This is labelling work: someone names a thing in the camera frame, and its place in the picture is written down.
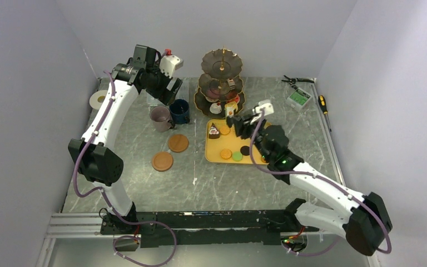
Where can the white tape roll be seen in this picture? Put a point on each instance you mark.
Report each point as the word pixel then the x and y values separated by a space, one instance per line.
pixel 97 99

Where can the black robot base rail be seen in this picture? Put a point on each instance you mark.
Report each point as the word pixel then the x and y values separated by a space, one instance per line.
pixel 268 227

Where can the green white device box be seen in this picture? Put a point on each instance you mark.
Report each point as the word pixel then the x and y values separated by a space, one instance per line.
pixel 299 98

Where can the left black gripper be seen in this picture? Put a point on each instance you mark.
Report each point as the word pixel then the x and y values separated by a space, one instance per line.
pixel 164 93

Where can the green layered cake slice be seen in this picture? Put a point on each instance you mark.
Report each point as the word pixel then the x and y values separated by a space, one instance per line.
pixel 230 109

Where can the three-tier black dessert stand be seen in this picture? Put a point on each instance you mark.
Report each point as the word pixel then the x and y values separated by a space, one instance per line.
pixel 218 66

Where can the chocolate triangle cake slice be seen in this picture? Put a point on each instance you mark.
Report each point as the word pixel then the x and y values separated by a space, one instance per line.
pixel 213 132

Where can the black pliers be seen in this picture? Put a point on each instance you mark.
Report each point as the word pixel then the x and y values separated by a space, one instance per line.
pixel 294 81

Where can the wooden coaster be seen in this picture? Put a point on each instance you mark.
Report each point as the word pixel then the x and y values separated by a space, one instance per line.
pixel 178 143
pixel 162 161

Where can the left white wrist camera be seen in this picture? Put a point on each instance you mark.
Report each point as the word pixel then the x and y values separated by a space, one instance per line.
pixel 169 63

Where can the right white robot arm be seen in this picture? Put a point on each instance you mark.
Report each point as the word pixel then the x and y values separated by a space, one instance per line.
pixel 362 220

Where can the wooden coaster far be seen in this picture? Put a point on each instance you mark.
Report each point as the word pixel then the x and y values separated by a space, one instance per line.
pixel 178 143

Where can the yellow black screwdriver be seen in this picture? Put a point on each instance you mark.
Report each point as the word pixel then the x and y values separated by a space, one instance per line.
pixel 324 110

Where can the red white cake slice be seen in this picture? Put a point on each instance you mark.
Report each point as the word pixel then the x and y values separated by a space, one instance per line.
pixel 231 83

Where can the wooden coaster near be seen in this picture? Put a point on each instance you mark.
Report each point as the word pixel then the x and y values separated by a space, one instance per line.
pixel 162 161

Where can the orange macaron top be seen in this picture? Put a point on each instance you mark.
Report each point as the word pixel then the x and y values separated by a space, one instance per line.
pixel 224 130

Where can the green macaron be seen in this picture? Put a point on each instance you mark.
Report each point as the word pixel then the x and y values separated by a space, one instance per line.
pixel 237 156

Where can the mauve mug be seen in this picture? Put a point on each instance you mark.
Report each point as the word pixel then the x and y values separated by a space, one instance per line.
pixel 161 119

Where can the orange round cookie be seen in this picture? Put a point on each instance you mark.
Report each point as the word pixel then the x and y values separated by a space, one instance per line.
pixel 226 154

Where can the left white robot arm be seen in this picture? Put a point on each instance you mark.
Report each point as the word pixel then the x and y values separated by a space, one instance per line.
pixel 97 166

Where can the yellow serving tray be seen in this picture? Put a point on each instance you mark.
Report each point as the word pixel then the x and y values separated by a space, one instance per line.
pixel 230 141

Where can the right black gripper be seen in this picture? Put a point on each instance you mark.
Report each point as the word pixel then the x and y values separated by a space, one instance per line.
pixel 243 124

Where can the black sandwich cookie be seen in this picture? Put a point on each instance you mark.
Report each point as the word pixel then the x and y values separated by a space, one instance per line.
pixel 245 150

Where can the clear plastic box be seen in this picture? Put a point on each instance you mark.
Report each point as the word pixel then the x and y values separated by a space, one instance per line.
pixel 182 93

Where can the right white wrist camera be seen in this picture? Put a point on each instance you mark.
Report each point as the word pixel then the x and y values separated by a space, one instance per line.
pixel 263 108

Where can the pink frosted donut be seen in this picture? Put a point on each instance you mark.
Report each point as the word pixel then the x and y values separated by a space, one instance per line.
pixel 211 99

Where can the dark blue mug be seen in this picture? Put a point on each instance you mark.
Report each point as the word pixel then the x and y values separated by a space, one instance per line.
pixel 180 111

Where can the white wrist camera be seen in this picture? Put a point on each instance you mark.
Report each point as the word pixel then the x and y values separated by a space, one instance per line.
pixel 169 63
pixel 263 108

